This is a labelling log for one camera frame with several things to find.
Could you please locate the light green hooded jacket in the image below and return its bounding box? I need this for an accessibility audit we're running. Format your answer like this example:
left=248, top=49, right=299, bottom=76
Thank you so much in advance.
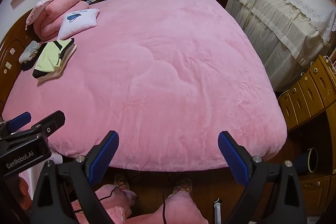
left=32, top=38, right=76, bottom=80

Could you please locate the person's left hand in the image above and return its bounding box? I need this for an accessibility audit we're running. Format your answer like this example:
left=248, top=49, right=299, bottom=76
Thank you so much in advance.
left=19, top=177, right=32, bottom=209

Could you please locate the person's left pink-clad leg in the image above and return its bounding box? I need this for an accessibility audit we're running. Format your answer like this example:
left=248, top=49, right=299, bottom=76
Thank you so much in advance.
left=72, top=184, right=137, bottom=223

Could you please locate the person's pink-clad leg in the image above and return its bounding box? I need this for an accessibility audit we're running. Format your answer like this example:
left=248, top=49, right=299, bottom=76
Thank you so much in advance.
left=125, top=191, right=208, bottom=223
left=72, top=184, right=137, bottom=223

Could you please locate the left floral slipper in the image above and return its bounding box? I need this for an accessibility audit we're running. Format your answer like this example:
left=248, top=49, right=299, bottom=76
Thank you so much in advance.
left=114, top=173, right=130, bottom=192

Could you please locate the floral slipper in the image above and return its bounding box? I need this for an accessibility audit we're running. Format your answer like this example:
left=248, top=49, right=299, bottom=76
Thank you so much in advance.
left=173, top=176, right=193, bottom=194
left=114, top=173, right=130, bottom=192

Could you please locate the grey folded garment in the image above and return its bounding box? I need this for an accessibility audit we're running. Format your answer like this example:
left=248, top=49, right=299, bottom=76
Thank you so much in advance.
left=19, top=40, right=41, bottom=64

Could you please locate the wooden bed headboard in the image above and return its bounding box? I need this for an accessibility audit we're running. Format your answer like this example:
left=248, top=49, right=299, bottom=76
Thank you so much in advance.
left=0, top=10, right=40, bottom=113

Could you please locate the right floral slipper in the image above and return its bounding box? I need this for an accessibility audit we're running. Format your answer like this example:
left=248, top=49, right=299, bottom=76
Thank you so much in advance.
left=173, top=176, right=193, bottom=194

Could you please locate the wooden drawer cabinet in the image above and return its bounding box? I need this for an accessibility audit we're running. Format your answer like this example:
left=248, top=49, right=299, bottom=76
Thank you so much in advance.
left=277, top=56, right=335, bottom=216

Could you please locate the person's right pink-clad leg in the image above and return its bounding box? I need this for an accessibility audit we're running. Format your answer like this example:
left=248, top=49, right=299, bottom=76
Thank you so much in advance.
left=125, top=191, right=208, bottom=223

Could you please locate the white pillow with blue print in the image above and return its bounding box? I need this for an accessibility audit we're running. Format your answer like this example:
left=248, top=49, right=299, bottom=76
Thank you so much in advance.
left=58, top=9, right=100, bottom=40

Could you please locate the folded pink quilt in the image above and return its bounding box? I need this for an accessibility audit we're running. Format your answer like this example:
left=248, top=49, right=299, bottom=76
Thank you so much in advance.
left=26, top=0, right=89, bottom=42

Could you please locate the pink plush bed cover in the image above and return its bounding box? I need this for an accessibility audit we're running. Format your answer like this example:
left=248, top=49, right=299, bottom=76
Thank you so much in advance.
left=2, top=0, right=287, bottom=172

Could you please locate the cream lace covered furniture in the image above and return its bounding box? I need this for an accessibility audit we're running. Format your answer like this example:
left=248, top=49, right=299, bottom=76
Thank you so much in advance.
left=226, top=0, right=335, bottom=92

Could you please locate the black cable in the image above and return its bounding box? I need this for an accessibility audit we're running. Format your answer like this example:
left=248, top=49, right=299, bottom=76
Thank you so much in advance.
left=73, top=185, right=169, bottom=224

